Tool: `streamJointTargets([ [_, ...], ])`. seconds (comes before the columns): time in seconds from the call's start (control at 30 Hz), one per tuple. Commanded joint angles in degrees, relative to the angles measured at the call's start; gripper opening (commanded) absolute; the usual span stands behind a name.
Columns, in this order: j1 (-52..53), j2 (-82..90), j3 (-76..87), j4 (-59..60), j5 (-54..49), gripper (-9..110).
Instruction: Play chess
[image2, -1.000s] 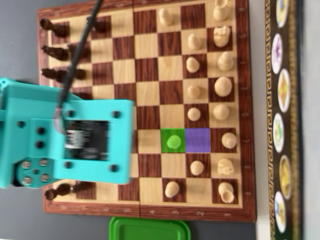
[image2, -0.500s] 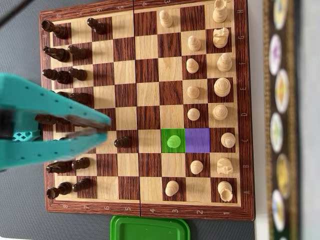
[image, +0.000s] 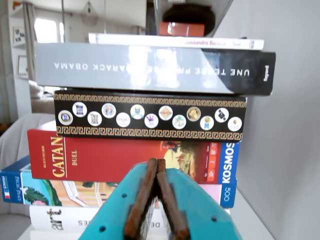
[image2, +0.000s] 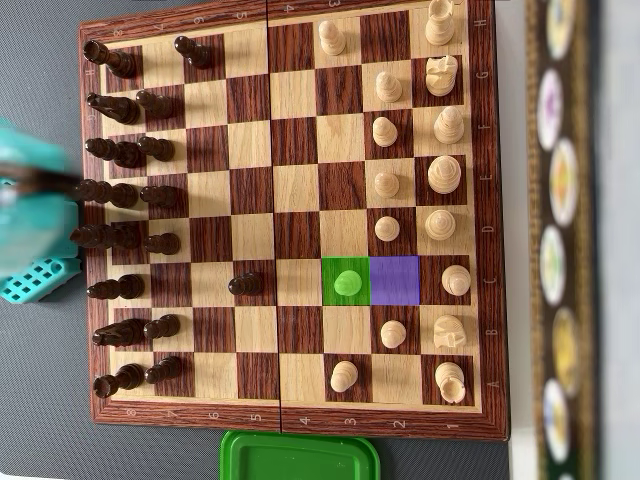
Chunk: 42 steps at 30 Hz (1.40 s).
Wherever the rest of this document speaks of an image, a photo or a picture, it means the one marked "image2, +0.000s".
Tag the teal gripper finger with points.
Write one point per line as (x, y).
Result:
(35, 152)
(40, 205)

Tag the light wooden chess pawn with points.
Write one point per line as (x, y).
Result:
(332, 39)
(343, 376)
(386, 228)
(384, 132)
(388, 89)
(386, 185)
(393, 334)
(347, 284)

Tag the dark wooden chess queen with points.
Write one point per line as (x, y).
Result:
(100, 236)

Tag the dark wooden chess king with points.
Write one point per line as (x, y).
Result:
(120, 196)

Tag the dark wooden chess bishop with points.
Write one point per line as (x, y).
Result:
(125, 154)
(125, 286)

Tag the dark wooden chess knight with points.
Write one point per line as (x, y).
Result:
(120, 332)
(120, 110)

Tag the dark wooden chess rook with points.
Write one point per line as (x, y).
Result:
(125, 376)
(117, 62)

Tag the dark wooden chess pawn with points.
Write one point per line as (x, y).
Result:
(165, 369)
(156, 105)
(162, 327)
(196, 54)
(165, 244)
(246, 285)
(162, 196)
(159, 149)

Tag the wooden folding chess board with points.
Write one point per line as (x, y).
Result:
(295, 190)

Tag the light wooden chess queen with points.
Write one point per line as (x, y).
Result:
(440, 224)

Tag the light wooden chess king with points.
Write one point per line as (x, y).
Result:
(444, 175)

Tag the light wooden chess knight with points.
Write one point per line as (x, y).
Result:
(449, 332)
(440, 77)

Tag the light wooden chess bishop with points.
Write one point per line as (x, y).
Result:
(448, 126)
(455, 280)

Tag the light wooden chess rook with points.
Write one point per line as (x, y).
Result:
(449, 380)
(440, 27)

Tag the dark gray textured mat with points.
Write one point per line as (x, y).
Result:
(40, 75)

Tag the green plastic tray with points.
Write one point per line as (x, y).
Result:
(300, 457)

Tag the dark patterned rug with ovals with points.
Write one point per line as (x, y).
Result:
(562, 180)

